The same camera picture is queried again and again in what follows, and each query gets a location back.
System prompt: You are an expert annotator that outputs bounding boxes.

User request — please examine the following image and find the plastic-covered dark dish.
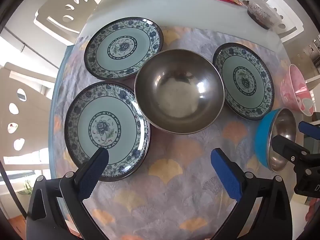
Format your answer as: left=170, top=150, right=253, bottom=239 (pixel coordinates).
left=242, top=0, right=283, bottom=30

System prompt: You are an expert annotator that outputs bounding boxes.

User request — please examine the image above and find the blue steel bowl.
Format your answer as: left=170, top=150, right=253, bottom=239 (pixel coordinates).
left=254, top=107, right=297, bottom=172

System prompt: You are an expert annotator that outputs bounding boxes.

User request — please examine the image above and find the floral blue-green plate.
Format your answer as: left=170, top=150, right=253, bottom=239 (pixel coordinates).
left=84, top=17, right=164, bottom=81
left=212, top=42, right=275, bottom=121
left=64, top=81, right=151, bottom=182

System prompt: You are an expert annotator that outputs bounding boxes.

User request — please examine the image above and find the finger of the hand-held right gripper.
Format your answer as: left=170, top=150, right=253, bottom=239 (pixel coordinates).
left=297, top=121, right=320, bottom=140
left=271, top=135, right=310, bottom=167

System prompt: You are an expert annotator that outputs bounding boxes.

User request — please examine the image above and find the pastel leaf-print tablecloth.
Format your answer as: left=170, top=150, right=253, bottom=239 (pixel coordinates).
left=50, top=26, right=300, bottom=240

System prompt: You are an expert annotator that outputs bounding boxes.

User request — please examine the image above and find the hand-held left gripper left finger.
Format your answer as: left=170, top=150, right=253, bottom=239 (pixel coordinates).
left=26, top=148, right=110, bottom=240

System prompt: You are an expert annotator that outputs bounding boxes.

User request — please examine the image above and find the large steel bowl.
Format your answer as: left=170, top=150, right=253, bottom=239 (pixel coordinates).
left=134, top=49, right=225, bottom=135

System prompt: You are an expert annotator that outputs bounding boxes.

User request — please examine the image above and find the green potted plant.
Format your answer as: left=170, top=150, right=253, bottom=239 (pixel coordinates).
left=19, top=177, right=34, bottom=196

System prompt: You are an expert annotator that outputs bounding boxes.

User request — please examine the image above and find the pink patterned bowl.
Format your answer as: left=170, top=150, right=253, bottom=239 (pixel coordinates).
left=279, top=64, right=316, bottom=117

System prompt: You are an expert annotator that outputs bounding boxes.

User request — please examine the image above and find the white cutout-back chair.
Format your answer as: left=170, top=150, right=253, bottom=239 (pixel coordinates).
left=0, top=62, right=58, bottom=165
left=261, top=0, right=304, bottom=43
left=34, top=0, right=110, bottom=34

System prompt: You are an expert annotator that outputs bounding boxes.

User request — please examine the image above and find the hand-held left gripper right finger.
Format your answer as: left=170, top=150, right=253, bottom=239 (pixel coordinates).
left=211, top=148, right=293, bottom=240

